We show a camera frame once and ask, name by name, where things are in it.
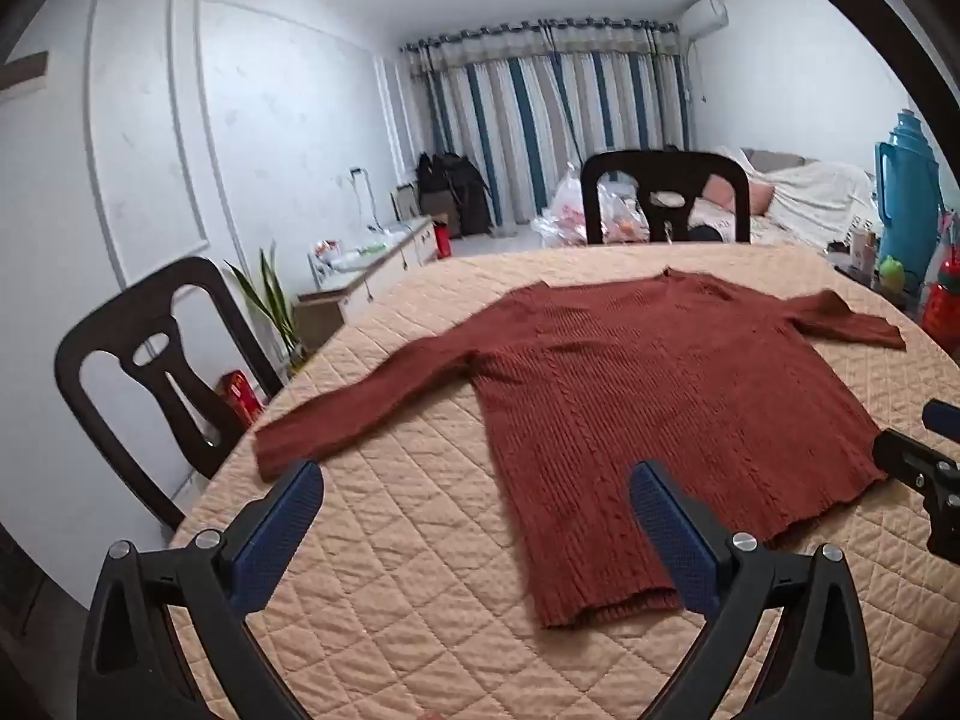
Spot red cardboard box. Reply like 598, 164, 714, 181
216, 370, 265, 425

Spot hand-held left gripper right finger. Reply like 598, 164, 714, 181
628, 460, 875, 720

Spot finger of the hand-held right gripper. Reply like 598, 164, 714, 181
922, 400, 960, 437
872, 429, 960, 563

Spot white air conditioner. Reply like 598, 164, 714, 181
681, 0, 728, 40

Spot sofa with white blanket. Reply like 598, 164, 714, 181
705, 146, 882, 248

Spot black backpack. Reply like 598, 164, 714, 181
416, 152, 492, 236

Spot blue striped curtains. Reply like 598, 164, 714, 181
400, 15, 695, 230

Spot red plastic bottle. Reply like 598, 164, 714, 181
921, 244, 960, 357

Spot rust red knitted sweater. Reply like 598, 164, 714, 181
253, 268, 908, 629

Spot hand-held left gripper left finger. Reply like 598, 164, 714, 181
79, 460, 325, 720

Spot beige quilted table cover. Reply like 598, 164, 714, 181
169, 240, 960, 720

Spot green potted plant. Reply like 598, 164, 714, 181
225, 240, 308, 376

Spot dark wooden chair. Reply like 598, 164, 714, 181
54, 256, 284, 533
581, 150, 752, 245

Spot brown wall shelf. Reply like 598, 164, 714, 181
0, 52, 50, 87

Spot white plastic bag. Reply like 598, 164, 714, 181
532, 161, 646, 245

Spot low white sideboard cabinet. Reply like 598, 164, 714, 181
294, 216, 440, 352

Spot blue thermos jug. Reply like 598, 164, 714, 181
875, 111, 946, 293

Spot pink pillow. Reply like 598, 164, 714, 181
701, 174, 773, 217

